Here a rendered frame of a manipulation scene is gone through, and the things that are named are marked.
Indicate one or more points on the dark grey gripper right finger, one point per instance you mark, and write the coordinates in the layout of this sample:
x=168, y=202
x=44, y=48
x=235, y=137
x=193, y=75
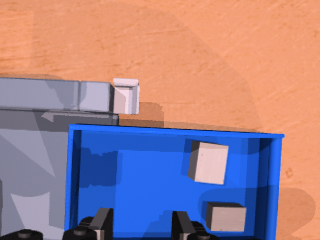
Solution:
x=182, y=228

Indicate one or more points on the pink rectangular block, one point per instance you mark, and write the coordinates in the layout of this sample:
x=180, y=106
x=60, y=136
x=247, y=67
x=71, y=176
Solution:
x=225, y=216

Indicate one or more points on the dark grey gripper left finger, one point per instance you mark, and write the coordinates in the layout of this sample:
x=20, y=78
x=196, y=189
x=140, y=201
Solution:
x=101, y=228

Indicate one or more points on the blue bin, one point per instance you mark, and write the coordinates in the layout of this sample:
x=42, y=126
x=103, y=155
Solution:
x=143, y=175

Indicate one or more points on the grey metal block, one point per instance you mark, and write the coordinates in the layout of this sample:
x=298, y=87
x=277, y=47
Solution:
x=207, y=162

